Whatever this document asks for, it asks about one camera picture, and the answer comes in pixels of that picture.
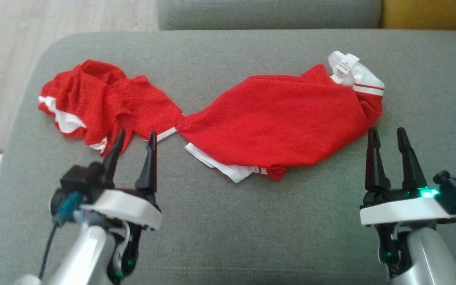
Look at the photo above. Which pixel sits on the red shirt with white trim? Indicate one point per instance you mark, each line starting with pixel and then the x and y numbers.
pixel 275 118

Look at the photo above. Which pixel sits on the yellow sofa backrest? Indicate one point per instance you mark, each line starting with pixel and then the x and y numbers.
pixel 430 14

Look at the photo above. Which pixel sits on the red shorts with white stripe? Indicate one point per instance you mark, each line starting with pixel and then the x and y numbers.
pixel 93 99

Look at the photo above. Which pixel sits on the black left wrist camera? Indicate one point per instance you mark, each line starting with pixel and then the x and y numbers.
pixel 79 180

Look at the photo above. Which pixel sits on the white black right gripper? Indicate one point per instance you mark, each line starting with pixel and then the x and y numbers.
pixel 402 209

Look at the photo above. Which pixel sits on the grey sofa ottoman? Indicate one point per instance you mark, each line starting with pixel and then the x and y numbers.
pixel 251 229

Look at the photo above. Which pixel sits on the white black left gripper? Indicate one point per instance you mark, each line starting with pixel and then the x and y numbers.
pixel 125 208

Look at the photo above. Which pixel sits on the grey sofa seat cushion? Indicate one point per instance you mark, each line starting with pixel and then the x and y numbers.
pixel 267 14

